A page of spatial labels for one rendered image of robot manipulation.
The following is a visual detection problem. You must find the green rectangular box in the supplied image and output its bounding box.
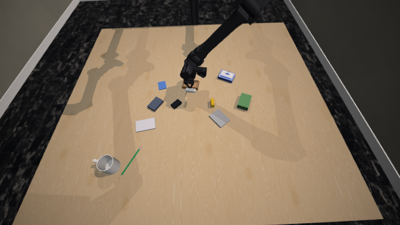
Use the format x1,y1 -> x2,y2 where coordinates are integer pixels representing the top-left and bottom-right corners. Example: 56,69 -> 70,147
237,93 -> 252,111

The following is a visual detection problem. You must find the white flat rectangular card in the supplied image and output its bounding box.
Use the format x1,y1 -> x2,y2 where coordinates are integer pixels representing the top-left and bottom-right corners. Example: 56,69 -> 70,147
136,118 -> 156,132

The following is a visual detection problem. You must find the grey mug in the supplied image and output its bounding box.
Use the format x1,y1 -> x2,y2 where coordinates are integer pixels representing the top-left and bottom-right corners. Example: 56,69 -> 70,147
92,155 -> 120,174

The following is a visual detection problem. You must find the wooden ball-in-hole puzzle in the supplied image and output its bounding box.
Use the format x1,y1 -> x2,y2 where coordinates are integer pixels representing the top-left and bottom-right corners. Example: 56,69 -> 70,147
182,80 -> 199,90

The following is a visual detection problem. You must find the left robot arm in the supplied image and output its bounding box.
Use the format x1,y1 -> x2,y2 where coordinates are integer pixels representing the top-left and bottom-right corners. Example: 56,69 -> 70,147
180,0 -> 271,79

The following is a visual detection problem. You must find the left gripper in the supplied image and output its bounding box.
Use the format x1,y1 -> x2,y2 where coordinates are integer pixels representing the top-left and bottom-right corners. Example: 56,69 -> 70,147
183,78 -> 194,88

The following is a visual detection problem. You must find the blue and white cardboard box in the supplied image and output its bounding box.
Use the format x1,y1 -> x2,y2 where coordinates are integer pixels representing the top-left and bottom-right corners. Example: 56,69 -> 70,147
218,70 -> 235,83

